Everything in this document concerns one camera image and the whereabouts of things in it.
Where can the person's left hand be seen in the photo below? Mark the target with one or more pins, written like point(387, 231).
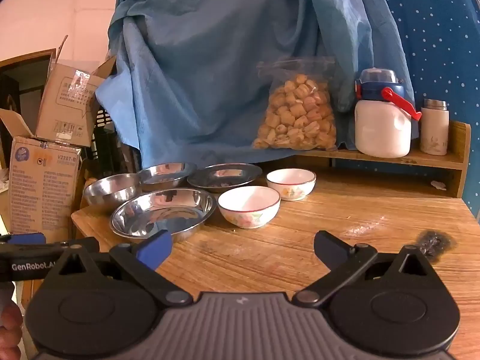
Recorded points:
point(8, 330)

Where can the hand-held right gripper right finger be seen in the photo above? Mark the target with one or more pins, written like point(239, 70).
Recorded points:
point(332, 249)

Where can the clear bag of puffed snacks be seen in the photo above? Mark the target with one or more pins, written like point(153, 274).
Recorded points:
point(296, 116)

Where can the wide-rim steel plate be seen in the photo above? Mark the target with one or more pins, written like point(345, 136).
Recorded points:
point(225, 178)

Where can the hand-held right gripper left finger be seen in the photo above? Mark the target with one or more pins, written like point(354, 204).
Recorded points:
point(155, 249)

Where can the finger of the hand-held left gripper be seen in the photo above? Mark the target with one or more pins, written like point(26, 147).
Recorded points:
point(88, 246)
point(26, 239)

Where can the floral ceramic bowl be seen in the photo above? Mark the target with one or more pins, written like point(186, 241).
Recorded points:
point(247, 202)
point(290, 182)

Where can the white thermos flask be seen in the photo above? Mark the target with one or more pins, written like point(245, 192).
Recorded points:
point(434, 131)

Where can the large deep steel plate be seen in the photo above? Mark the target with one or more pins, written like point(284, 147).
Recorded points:
point(161, 210)

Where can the deep steel bowl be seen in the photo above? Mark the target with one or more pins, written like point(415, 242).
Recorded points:
point(108, 191)

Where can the black plastic crate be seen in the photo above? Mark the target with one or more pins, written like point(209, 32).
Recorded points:
point(103, 120)

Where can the printed cardboard box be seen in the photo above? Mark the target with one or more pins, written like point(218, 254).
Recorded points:
point(37, 187)

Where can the wooden desktop shelf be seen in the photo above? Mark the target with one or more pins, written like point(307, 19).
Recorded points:
point(431, 161)

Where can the white water bottle blue lid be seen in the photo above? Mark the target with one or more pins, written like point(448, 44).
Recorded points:
point(382, 131)

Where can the plain blue cloth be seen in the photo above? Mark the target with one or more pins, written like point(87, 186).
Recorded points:
point(206, 63)

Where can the blue white-dotted cloth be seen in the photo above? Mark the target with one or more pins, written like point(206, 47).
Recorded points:
point(442, 45)

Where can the white crumpled paper scrap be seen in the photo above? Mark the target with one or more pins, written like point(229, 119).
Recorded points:
point(438, 185)

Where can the open plain cardboard box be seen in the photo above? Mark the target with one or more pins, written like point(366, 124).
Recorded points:
point(63, 105)

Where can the brown wooden door frame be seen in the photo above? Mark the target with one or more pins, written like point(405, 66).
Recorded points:
point(26, 57)

